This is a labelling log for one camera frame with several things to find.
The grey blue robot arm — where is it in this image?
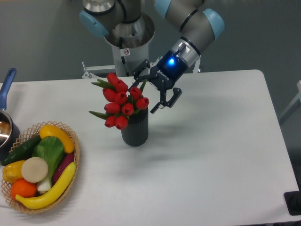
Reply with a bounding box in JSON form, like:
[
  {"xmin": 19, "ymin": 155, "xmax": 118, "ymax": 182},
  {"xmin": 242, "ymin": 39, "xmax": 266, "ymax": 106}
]
[{"xmin": 79, "ymin": 0, "xmax": 225, "ymax": 111}]

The yellow bell pepper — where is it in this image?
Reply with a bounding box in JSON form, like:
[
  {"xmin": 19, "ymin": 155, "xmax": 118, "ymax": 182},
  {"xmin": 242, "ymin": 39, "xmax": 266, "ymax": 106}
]
[{"xmin": 2, "ymin": 160, "xmax": 25, "ymax": 184}]

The orange fruit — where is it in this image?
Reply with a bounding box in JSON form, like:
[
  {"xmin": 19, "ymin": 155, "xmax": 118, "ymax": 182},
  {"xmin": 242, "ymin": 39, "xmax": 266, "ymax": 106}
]
[{"xmin": 10, "ymin": 179, "xmax": 37, "ymax": 201}]

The white metal base frame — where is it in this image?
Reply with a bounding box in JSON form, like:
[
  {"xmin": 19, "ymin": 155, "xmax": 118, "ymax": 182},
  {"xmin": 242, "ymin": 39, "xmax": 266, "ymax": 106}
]
[{"xmin": 81, "ymin": 54, "xmax": 202, "ymax": 80}]

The dark green cucumber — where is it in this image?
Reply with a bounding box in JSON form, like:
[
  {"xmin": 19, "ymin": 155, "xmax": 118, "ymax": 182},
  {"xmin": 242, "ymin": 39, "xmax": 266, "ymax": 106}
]
[{"xmin": 1, "ymin": 135, "xmax": 41, "ymax": 166}]

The dark grey ribbed vase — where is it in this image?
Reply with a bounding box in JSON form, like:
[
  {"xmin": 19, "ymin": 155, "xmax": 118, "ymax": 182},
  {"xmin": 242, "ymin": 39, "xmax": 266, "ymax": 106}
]
[{"xmin": 121, "ymin": 108, "xmax": 149, "ymax": 147}]

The green bok choy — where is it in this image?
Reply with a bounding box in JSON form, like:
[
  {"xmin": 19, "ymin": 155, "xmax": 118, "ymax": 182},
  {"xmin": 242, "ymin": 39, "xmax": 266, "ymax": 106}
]
[{"xmin": 32, "ymin": 136, "xmax": 64, "ymax": 194}]

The beige round disc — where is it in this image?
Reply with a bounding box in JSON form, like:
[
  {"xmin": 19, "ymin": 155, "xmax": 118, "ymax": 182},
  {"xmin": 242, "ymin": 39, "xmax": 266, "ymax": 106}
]
[{"xmin": 21, "ymin": 157, "xmax": 48, "ymax": 183}]

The red tulip bouquet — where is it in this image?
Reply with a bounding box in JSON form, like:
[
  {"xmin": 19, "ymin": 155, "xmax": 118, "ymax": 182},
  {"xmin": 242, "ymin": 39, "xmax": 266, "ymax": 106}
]
[{"xmin": 89, "ymin": 73, "xmax": 149, "ymax": 130}]

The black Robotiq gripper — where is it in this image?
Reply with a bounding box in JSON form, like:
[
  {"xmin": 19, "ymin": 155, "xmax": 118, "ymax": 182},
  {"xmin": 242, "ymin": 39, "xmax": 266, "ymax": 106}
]
[{"xmin": 128, "ymin": 50, "xmax": 188, "ymax": 114}]

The yellow squash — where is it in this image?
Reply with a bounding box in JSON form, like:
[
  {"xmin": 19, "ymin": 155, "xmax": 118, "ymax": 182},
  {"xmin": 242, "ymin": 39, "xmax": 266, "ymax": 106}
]
[{"xmin": 39, "ymin": 124, "xmax": 75, "ymax": 153}]

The purple eggplant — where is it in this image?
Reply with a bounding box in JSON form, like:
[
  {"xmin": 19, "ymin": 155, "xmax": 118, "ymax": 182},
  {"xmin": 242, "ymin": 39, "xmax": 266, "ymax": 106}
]
[{"xmin": 52, "ymin": 153, "xmax": 74, "ymax": 184}]

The black device at table edge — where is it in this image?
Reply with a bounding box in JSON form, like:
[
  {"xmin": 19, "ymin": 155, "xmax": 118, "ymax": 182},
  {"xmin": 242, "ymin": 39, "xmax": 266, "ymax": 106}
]
[{"xmin": 284, "ymin": 191, "xmax": 301, "ymax": 216}]

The blue handled saucepan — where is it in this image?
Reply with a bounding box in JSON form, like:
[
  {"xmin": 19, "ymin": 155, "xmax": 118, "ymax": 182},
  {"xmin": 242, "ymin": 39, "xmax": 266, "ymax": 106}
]
[{"xmin": 0, "ymin": 68, "xmax": 20, "ymax": 161}]

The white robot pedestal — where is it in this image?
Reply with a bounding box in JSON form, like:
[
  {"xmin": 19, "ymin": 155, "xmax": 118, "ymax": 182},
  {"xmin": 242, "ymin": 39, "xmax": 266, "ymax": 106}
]
[{"xmin": 105, "ymin": 13, "xmax": 155, "ymax": 77}]

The woven wicker basket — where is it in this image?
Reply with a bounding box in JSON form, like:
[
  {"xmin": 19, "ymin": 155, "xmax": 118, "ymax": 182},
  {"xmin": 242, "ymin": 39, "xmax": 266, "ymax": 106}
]
[{"xmin": 1, "ymin": 121, "xmax": 80, "ymax": 214}]

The black cable on pedestal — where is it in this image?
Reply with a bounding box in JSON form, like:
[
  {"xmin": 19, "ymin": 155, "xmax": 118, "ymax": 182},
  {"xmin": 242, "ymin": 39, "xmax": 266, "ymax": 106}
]
[{"xmin": 119, "ymin": 37, "xmax": 130, "ymax": 77}]

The yellow banana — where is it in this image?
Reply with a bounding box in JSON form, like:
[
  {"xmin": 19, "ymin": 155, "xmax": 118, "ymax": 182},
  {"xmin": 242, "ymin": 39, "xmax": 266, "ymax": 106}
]
[{"xmin": 15, "ymin": 162, "xmax": 76, "ymax": 210}]

